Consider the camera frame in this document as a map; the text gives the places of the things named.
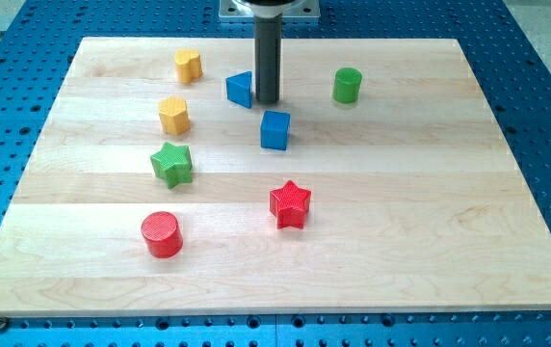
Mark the green star block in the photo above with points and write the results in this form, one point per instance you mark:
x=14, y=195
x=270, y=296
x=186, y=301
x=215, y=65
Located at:
x=173, y=164

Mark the left board clamp screw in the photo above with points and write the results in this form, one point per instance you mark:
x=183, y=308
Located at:
x=4, y=324

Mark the yellow hexagon block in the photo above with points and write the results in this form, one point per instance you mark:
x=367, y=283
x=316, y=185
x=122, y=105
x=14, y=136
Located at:
x=173, y=114

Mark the red cylinder block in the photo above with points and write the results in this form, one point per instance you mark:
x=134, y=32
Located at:
x=162, y=234

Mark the red star block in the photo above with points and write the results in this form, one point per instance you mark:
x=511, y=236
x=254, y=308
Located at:
x=290, y=205

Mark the silver robot mounting plate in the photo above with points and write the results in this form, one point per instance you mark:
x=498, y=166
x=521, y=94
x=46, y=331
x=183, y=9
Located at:
x=231, y=11

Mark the light wooden board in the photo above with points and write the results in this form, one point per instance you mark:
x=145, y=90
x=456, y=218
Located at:
x=417, y=203

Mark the blue cube block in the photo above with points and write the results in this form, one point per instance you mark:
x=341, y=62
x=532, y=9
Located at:
x=274, y=130

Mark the blue triangle block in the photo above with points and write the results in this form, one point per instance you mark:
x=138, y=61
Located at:
x=238, y=89

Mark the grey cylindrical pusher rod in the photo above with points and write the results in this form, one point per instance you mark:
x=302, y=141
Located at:
x=267, y=55

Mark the yellow heart block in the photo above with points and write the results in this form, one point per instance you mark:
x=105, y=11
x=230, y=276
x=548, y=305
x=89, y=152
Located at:
x=188, y=65

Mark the green cylinder block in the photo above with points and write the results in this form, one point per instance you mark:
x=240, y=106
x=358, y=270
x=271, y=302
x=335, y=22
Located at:
x=347, y=81

